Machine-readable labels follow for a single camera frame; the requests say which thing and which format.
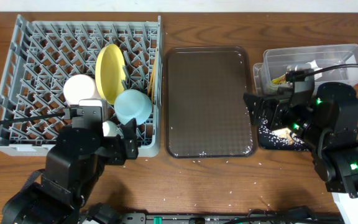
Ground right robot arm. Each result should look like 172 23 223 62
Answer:
243 63 358 223

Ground grey plastic dishwasher rack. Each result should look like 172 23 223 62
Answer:
0 16 164 157

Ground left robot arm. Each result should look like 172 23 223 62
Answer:
1 106 139 223

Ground clear plastic waste bin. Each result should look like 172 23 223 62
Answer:
253 44 358 95

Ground yellow round plate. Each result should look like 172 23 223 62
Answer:
95 44 126 105

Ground black rectangular tray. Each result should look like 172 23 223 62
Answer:
257 118 312 152

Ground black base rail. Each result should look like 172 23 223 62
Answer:
79 203 344 224

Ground white pink bowl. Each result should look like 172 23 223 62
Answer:
63 74 100 106

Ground green orange snack wrapper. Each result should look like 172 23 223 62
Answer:
272 74 287 85

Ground wooden chopstick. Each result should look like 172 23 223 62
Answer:
147 58 157 96
150 48 159 104

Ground dark brown serving tray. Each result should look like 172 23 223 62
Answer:
164 46 258 159

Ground rice and nut shells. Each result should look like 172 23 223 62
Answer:
258 121 307 147

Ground light blue bowl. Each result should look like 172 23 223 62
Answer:
114 90 153 125

